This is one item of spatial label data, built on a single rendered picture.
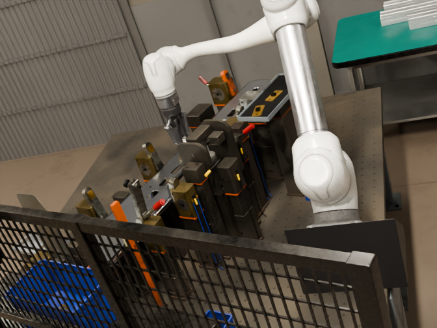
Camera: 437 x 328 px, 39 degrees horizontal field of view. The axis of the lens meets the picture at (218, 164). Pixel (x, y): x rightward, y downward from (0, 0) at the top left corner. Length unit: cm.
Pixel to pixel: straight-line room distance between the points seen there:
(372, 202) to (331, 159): 67
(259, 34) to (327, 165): 65
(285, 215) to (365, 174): 39
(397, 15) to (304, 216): 203
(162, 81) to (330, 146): 76
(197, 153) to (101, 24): 296
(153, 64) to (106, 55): 281
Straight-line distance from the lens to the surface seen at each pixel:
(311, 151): 189
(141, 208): 213
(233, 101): 293
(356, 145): 291
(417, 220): 354
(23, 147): 598
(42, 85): 554
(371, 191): 258
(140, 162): 263
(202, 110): 287
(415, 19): 407
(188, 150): 226
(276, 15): 209
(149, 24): 497
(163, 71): 237
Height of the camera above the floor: 216
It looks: 28 degrees down
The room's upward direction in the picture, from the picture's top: 19 degrees counter-clockwise
